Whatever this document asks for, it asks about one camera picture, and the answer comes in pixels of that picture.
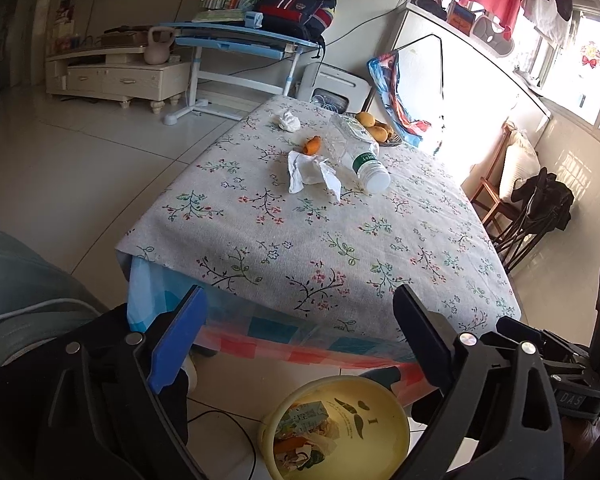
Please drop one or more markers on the crumpled white tissue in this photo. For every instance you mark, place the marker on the crumpled white tissue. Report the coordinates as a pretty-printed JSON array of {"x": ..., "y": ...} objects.
[{"x": 289, "y": 121}]

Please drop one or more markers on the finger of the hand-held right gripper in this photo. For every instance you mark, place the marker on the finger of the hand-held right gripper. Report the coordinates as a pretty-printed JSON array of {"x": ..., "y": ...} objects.
[
  {"x": 580, "y": 395},
  {"x": 562, "y": 345}
]

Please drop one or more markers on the floral tablecloth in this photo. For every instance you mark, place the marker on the floral tablecloth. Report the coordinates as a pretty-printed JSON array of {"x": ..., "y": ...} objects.
[{"x": 280, "y": 240}]

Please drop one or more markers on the cream cushion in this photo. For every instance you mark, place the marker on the cream cushion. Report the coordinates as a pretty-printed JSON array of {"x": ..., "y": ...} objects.
[{"x": 517, "y": 160}]

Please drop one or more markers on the navy red backpack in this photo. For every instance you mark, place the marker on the navy red backpack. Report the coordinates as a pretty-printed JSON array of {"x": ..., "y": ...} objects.
[{"x": 292, "y": 10}]

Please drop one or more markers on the white cabinet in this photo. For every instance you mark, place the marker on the white cabinet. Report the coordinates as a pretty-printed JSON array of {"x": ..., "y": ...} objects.
[{"x": 470, "y": 90}]

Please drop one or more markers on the yellow plastic bin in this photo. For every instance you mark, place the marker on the yellow plastic bin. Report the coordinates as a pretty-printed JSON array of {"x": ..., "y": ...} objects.
[{"x": 375, "y": 430}]

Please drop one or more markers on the green cartoon cow carton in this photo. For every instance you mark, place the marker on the green cartoon cow carton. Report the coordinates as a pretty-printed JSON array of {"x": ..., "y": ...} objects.
[{"x": 312, "y": 459}]

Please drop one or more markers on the white table leg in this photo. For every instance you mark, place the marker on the white table leg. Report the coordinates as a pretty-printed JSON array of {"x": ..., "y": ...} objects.
[{"x": 191, "y": 372}]

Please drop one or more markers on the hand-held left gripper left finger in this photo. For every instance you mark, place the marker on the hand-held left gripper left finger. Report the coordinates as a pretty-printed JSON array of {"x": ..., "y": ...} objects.
[{"x": 177, "y": 340}]

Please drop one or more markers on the yellow mango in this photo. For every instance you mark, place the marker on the yellow mango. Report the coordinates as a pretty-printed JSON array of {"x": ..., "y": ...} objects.
[
  {"x": 365, "y": 119},
  {"x": 378, "y": 133}
]

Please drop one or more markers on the cream television cabinet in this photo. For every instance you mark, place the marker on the cream television cabinet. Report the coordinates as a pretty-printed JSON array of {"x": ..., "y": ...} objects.
[{"x": 125, "y": 77}]

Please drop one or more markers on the blue study desk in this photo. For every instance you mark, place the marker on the blue study desk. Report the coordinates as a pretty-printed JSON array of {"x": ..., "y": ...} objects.
[{"x": 230, "y": 40}]

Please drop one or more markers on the red window ornament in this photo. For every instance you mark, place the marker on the red window ornament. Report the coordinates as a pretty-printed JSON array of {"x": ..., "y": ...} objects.
[{"x": 591, "y": 55}]

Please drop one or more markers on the light blue milk carton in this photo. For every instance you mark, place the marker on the light blue milk carton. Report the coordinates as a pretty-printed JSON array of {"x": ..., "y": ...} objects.
[{"x": 305, "y": 417}]

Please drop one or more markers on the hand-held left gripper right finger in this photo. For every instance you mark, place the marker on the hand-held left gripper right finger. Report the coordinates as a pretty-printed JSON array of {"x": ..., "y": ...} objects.
[{"x": 425, "y": 345}]

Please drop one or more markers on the black folding chair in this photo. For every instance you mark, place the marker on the black folding chair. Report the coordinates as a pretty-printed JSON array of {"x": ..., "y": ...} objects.
[{"x": 525, "y": 245}]

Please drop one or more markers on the small blue desk device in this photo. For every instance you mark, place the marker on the small blue desk device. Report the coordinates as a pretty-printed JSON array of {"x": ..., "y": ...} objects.
[{"x": 254, "y": 19}]

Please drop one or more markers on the orange blue box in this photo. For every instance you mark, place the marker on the orange blue box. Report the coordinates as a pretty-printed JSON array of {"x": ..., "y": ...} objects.
[{"x": 462, "y": 20}]

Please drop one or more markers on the clear plastic bottle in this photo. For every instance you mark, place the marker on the clear plastic bottle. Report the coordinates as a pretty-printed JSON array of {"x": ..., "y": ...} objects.
[{"x": 372, "y": 170}]

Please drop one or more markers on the white hanging garment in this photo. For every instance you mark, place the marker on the white hanging garment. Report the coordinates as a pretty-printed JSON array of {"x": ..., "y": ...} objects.
[{"x": 545, "y": 20}]

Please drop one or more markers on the dark glass fruit plate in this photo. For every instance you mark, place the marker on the dark glass fruit plate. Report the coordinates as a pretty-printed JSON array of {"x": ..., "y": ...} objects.
[{"x": 392, "y": 142}]

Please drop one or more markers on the black bag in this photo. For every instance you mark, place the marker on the black bag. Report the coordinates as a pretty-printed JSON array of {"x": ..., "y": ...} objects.
[{"x": 427, "y": 5}]

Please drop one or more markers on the colourful printed cloth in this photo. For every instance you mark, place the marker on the colourful printed cloth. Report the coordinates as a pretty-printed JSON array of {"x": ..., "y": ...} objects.
[{"x": 395, "y": 95}]

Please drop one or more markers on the brown box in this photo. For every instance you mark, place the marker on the brown box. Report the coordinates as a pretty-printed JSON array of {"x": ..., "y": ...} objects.
[{"x": 122, "y": 39}]

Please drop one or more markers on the brown spotted mango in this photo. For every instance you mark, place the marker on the brown spotted mango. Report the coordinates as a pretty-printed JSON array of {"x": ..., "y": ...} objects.
[{"x": 390, "y": 131}]

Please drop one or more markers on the wooden chair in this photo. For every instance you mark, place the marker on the wooden chair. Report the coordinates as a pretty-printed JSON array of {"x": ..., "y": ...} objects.
[{"x": 487, "y": 195}]

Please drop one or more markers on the black jacket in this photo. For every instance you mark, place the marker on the black jacket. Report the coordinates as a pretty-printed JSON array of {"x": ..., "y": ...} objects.
[{"x": 545, "y": 200}]

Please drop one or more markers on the white floor appliance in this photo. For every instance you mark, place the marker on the white floor appliance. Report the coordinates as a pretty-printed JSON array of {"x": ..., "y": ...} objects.
[{"x": 335, "y": 82}]

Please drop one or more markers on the orange peel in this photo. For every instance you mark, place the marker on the orange peel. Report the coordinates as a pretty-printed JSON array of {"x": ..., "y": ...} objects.
[{"x": 313, "y": 145}]

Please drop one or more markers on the person's teal trouser leg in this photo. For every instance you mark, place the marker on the person's teal trouser leg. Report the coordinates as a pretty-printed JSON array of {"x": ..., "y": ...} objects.
[{"x": 25, "y": 270}]

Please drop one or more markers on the tall display shelf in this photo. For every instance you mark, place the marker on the tall display shelf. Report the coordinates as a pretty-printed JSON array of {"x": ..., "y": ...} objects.
[{"x": 65, "y": 0}]

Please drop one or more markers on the orange red snack wrapper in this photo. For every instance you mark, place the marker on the orange red snack wrapper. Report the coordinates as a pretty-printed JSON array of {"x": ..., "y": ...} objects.
[{"x": 290, "y": 446}]

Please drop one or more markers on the pink kettlebell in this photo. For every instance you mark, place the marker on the pink kettlebell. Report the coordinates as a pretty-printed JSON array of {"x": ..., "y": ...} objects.
[{"x": 159, "y": 50}]

